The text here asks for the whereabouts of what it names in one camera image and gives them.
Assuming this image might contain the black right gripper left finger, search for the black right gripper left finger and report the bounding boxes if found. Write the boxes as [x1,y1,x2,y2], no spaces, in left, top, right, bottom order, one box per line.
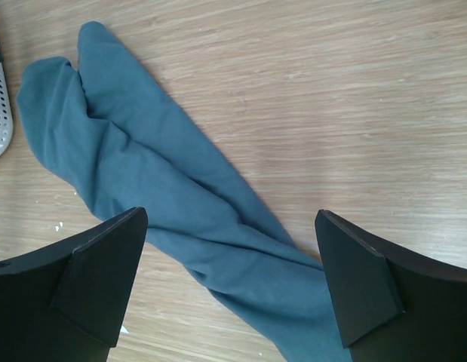
[0,207,148,361]

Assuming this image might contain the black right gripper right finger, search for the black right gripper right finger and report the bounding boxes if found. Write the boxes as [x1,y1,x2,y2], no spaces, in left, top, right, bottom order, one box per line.
[315,210,467,361]

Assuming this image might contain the blue-grey t shirt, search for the blue-grey t shirt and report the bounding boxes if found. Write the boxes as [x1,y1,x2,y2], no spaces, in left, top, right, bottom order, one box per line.
[17,22,351,361]

